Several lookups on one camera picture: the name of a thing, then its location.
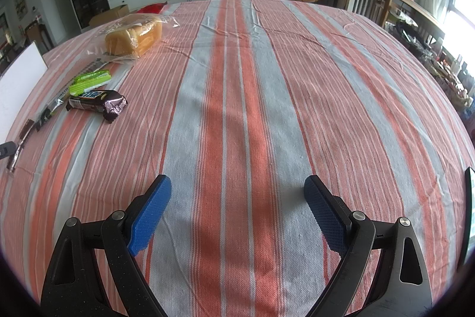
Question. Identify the red snack bag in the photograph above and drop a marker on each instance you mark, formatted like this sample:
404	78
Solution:
155	8

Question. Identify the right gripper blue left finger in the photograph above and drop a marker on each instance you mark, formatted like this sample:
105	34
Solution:
73	284

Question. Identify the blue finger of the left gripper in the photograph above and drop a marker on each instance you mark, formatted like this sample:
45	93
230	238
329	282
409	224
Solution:
7	149

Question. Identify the black smartphone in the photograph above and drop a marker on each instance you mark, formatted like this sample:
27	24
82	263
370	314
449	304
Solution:
467	247

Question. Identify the bagged toast bread loaf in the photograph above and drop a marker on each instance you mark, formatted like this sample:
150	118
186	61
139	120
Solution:
131	37

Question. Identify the dark chocolate cookie pack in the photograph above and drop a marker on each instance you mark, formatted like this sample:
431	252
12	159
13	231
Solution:
108	103

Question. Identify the cardboard box on floor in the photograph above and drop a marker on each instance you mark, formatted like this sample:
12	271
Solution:
109	16

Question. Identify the striped red grey tablecloth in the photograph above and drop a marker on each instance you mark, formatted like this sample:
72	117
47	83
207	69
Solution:
237	105

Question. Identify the white cardboard box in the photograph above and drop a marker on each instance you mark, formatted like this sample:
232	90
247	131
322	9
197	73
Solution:
17	82

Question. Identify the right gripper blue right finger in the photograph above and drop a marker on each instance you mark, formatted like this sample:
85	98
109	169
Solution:
400	284

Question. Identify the green snack pack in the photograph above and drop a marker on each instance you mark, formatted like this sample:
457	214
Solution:
89	81

